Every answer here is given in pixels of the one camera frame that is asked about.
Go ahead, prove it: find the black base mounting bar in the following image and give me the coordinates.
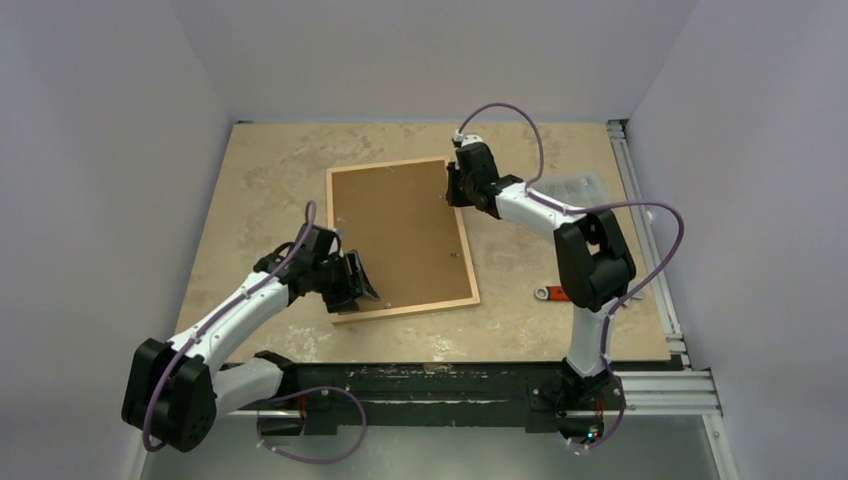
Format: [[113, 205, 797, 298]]
[[235, 360, 627, 439]]

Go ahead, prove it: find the wooden picture frame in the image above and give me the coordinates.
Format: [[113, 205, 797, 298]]
[[326, 157, 480, 326]]

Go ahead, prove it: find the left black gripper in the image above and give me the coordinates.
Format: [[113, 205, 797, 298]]
[[312, 250, 377, 313]]

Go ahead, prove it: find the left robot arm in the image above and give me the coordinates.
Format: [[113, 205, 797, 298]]
[[120, 223, 379, 452]]

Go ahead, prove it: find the red handled adjustable wrench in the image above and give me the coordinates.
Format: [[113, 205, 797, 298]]
[[534, 286, 569, 302]]

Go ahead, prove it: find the clear plastic screw box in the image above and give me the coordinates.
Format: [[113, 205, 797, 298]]
[[532, 171, 611, 209]]

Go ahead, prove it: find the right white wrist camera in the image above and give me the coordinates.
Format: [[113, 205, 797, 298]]
[[451, 132, 484, 150]]

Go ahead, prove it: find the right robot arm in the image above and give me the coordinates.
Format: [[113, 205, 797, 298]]
[[446, 134, 636, 407]]

